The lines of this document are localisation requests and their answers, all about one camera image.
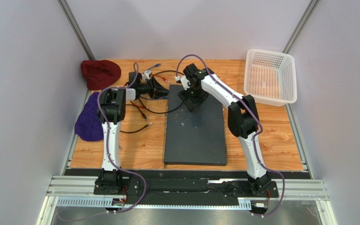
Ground blue ethernet cable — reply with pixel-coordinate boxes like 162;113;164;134
139;63;170;101

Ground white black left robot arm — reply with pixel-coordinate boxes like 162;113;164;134
95;71;169;194

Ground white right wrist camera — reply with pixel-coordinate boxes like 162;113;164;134
175;75;190;90

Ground red ethernet cable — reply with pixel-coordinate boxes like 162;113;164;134
130;74;171;110

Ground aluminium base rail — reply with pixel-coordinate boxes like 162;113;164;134
38;176;337;225

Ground purple cloth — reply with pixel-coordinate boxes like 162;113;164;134
75;92;104;142

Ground dark red cloth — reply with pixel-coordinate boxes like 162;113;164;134
80;60;121;90

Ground dark grey network switch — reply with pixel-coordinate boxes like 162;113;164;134
164;85;227;166

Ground long black cable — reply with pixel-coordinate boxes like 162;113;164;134
125;70;185;114

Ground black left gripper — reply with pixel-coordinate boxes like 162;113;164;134
138;77;170;100

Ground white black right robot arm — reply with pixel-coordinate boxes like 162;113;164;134
175;64;271;195

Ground black ethernet patch cable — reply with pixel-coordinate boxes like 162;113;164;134
119;99;153;134

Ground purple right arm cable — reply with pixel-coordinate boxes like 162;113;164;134
175;54;285;218

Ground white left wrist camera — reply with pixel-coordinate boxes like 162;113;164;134
142;69;152;82

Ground white plastic basket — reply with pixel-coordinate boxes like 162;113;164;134
243;49;297;107

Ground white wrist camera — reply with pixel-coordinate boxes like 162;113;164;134
175;75;190;90
142;69;152;82

